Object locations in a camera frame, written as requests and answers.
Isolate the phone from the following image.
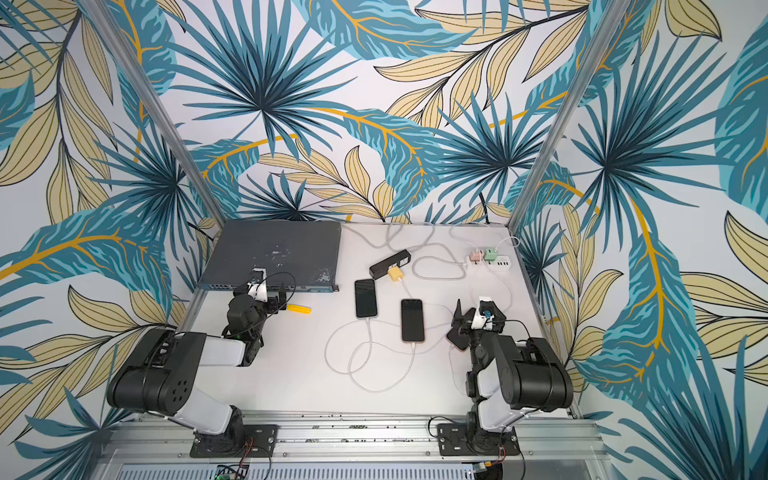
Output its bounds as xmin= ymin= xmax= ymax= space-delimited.
xmin=446 ymin=327 xmax=470 ymax=351
xmin=354 ymin=279 xmax=378 ymax=319
xmin=401 ymin=299 xmax=425 ymax=343

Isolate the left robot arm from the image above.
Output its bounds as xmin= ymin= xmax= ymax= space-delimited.
xmin=106 ymin=280 xmax=289 ymax=449

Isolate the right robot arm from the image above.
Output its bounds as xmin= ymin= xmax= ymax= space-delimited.
xmin=446 ymin=297 xmax=574 ymax=435

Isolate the white power strip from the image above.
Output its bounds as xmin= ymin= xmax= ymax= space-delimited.
xmin=465 ymin=255 xmax=513 ymax=272

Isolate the green charger plug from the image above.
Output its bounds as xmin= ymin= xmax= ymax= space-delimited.
xmin=484 ymin=248 xmax=499 ymax=262

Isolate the yellow charger plug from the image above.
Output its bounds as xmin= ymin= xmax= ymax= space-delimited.
xmin=387 ymin=265 xmax=404 ymax=282

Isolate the black power strip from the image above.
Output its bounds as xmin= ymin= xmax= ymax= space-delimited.
xmin=369 ymin=250 xmax=411 ymax=280

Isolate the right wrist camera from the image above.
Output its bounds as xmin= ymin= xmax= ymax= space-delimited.
xmin=470 ymin=297 xmax=497 ymax=330

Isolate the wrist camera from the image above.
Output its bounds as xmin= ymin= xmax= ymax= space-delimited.
xmin=470 ymin=297 xmax=497 ymax=330
xmin=247 ymin=268 xmax=268 ymax=302

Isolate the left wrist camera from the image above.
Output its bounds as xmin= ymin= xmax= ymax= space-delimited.
xmin=247 ymin=268 xmax=268 ymax=302

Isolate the dark grey network switch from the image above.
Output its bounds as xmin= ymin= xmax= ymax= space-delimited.
xmin=198 ymin=219 xmax=341 ymax=293

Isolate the grey power cord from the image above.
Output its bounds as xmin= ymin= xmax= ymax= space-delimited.
xmin=343 ymin=223 xmax=470 ymax=282

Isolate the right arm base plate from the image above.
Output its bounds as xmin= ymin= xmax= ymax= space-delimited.
xmin=429 ymin=421 xmax=520 ymax=457

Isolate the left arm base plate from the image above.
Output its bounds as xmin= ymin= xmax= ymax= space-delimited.
xmin=189 ymin=424 xmax=279 ymax=459

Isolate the aluminium front rail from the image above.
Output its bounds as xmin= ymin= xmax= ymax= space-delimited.
xmin=91 ymin=412 xmax=617 ymax=479

